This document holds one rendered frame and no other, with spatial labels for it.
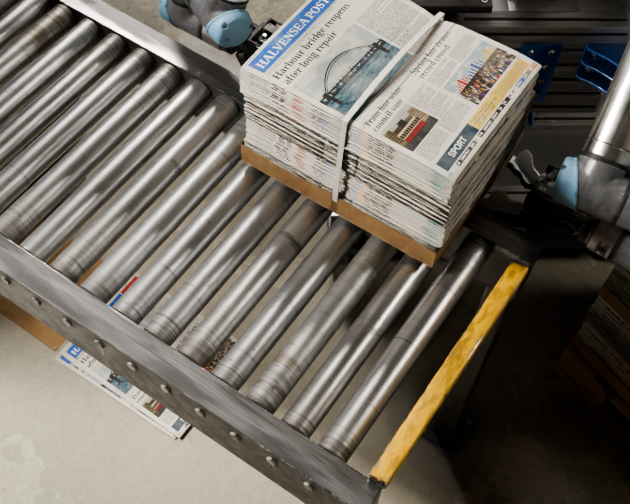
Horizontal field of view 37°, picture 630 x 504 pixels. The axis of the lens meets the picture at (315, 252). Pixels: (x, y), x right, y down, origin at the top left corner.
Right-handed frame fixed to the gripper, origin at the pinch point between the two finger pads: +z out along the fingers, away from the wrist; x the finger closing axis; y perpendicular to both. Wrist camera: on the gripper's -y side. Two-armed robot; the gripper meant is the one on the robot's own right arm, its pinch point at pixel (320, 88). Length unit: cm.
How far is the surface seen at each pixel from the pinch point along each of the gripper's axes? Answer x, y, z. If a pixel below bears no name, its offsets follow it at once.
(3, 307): -47, -78, -60
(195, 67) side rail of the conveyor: -10.6, 1.8, -20.5
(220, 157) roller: -24.4, 1.7, -4.3
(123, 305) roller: -56, 2, 1
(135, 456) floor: -58, -78, -9
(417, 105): -13.4, 24.9, 25.2
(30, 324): -46, -78, -52
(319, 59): -14.4, 25.0, 8.5
